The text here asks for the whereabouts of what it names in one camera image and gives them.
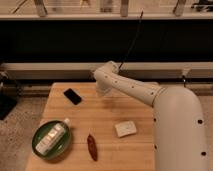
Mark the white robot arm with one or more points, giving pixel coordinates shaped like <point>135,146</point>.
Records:
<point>179,129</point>

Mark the white rectangular eraser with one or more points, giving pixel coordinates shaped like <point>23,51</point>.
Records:
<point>125,128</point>

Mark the black smartphone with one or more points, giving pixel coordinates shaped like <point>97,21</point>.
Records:
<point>72,96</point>

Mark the dried red chili pepper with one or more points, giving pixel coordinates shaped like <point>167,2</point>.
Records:
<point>92,147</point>

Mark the green round plate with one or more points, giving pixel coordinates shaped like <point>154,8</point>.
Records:
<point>63,144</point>

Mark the white plastic bottle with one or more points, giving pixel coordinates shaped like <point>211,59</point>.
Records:
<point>52,136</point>

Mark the black equipment at left edge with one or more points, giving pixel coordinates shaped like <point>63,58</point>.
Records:
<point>7,103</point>

